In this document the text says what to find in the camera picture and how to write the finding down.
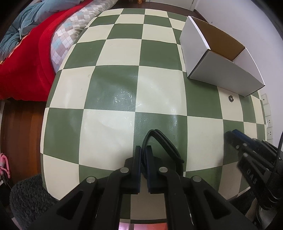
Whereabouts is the white door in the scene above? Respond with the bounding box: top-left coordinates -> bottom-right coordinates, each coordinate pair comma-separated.
146,0 -> 199,11

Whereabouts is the checkered mattress cover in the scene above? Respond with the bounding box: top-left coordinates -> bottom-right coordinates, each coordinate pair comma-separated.
50,0 -> 117,72

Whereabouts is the black hair tie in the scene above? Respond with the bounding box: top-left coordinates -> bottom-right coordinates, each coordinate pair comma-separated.
141,129 -> 185,177

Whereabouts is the green checkered tablecloth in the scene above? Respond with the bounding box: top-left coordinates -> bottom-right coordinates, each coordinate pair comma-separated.
39,8 -> 268,225

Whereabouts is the pink object on floor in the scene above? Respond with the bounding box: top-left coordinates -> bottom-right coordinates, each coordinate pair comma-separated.
0,153 -> 11,179

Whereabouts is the blue crumpled blanket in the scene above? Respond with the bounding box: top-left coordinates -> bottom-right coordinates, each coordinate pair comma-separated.
1,0 -> 81,61

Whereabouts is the red bed sheet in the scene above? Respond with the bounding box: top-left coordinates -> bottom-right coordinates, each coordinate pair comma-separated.
1,1 -> 90,102

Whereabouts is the white power strip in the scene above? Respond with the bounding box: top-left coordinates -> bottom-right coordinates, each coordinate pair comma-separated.
261,93 -> 273,143

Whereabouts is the white cardboard box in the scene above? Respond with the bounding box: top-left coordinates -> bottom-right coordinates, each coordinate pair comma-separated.
179,16 -> 265,97

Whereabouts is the dark grey fuzzy stool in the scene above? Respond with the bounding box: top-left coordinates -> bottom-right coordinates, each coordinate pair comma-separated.
10,174 -> 57,229

